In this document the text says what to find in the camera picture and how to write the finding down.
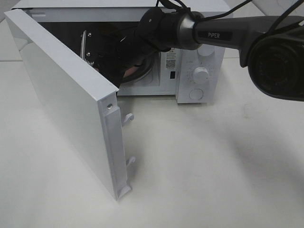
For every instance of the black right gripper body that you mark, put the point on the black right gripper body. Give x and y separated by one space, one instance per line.
116 47

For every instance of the white microwave door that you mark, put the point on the white microwave door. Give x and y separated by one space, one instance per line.
80 101

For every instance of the white timer knob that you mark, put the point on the white timer knob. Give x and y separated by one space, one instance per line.
200 75

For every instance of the pink round plate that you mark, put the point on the pink round plate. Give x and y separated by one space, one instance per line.
130 71

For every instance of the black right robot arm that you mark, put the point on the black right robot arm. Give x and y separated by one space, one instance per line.
271 47

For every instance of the white microwave oven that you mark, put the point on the white microwave oven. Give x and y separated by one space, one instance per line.
57 25

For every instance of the white upper power knob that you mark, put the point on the white upper power knob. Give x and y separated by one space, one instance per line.
206 51

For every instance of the round white door button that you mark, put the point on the round white door button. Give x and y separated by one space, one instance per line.
196 94

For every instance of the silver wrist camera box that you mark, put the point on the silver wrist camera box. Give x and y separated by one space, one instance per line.
85 53

